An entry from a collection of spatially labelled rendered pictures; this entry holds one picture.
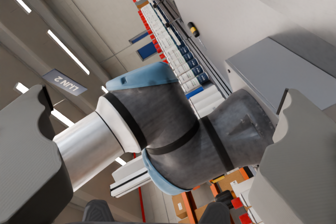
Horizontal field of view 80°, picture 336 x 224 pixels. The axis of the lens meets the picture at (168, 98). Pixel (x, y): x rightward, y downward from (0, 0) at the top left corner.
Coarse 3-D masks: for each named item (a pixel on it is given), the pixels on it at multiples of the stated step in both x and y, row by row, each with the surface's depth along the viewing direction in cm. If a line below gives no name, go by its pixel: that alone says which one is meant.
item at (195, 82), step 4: (204, 72) 117; (196, 76) 118; (200, 76) 116; (204, 76) 116; (208, 76) 116; (192, 80) 117; (196, 80) 116; (200, 80) 116; (204, 80) 116; (184, 84) 118; (188, 84) 117; (192, 84) 117; (196, 84) 117; (184, 88) 117; (188, 88) 117; (192, 88) 119
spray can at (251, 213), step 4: (248, 208) 74; (252, 208) 73; (248, 212) 73; (252, 212) 71; (240, 216) 73; (244, 216) 73; (248, 216) 72; (252, 216) 71; (256, 216) 70; (240, 220) 72; (244, 220) 72; (248, 220) 72; (252, 220) 71; (256, 220) 70; (260, 220) 70
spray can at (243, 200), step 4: (240, 192) 78; (244, 192) 76; (248, 192) 76; (240, 196) 76; (244, 196) 75; (232, 200) 77; (236, 200) 76; (240, 200) 76; (244, 200) 75; (232, 204) 76; (236, 204) 76; (240, 204) 76; (244, 204) 75; (248, 204) 75; (236, 208) 76
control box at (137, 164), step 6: (138, 156) 98; (126, 162) 101; (132, 162) 84; (138, 162) 83; (120, 168) 85; (126, 168) 84; (132, 168) 84; (138, 168) 83; (114, 174) 85; (120, 174) 84; (126, 174) 84
